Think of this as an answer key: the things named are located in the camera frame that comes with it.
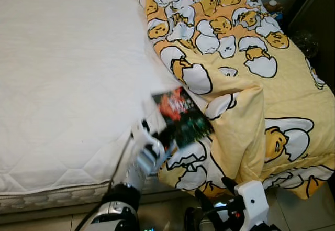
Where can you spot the dark red green cover book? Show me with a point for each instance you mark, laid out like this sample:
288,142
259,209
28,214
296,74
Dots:
180,116

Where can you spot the yellow egg print blanket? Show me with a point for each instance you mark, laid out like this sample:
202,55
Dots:
272,84

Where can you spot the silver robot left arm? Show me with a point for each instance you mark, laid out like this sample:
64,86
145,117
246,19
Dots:
123,199

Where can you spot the white quilted mattress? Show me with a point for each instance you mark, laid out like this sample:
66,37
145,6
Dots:
68,58

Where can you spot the crumpled clear plastic bag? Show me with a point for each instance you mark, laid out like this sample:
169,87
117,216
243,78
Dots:
306,43

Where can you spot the bear shaped bottle white cap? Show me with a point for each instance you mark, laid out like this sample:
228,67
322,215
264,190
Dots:
272,8

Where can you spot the dark wooden cabinet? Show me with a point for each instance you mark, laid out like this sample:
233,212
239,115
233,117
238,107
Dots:
316,11

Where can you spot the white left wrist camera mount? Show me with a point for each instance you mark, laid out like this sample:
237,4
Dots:
142,136

